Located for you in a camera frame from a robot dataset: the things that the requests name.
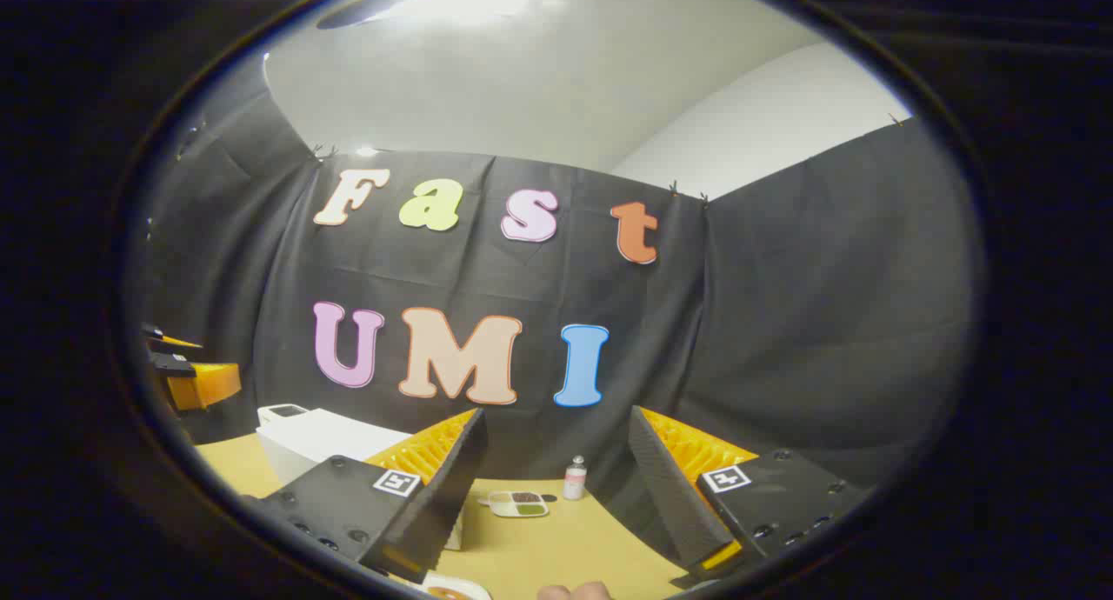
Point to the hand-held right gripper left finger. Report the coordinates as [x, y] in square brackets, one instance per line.
[452, 483]

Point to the white microwave oven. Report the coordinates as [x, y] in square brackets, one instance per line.
[322, 439]

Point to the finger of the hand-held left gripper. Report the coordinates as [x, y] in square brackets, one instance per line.
[169, 339]
[209, 384]

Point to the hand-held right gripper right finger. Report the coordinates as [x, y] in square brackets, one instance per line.
[661, 487]

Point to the small bottle with pink label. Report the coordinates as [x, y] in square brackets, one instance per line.
[575, 480]

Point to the white toaster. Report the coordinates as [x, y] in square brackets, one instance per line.
[283, 411]

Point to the white square plate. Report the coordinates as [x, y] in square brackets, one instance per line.
[469, 584]

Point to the white divided dish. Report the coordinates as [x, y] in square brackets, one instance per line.
[519, 503]

